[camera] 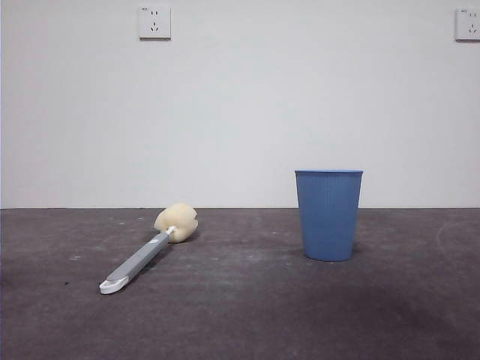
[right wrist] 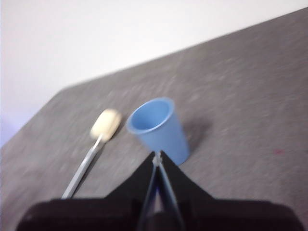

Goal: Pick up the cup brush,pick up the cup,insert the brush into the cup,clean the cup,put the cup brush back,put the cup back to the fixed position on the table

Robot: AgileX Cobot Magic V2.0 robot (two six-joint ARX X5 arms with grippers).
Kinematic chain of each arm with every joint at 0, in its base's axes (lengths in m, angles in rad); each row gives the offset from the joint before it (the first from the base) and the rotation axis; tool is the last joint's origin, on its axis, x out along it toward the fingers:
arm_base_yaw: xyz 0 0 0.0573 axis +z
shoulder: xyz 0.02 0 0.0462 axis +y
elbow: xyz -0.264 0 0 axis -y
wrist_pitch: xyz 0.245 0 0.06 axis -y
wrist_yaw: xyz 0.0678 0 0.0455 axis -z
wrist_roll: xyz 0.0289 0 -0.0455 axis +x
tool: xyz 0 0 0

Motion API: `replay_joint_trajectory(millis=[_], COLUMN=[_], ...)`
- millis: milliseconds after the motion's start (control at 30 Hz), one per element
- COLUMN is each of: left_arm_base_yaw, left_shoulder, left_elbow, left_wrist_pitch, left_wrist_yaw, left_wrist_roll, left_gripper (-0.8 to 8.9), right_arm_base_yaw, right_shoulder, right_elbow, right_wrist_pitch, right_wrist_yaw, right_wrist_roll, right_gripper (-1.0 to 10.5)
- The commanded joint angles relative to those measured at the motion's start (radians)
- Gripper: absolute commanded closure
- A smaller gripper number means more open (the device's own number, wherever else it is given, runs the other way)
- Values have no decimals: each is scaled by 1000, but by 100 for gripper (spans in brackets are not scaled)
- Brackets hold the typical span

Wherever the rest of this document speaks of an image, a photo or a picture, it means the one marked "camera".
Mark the blue ribbed plastic cup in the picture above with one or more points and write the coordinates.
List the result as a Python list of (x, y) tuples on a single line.
[(328, 217)]

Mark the white wall socket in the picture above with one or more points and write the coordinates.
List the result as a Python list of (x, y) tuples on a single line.
[(155, 22), (468, 24)]

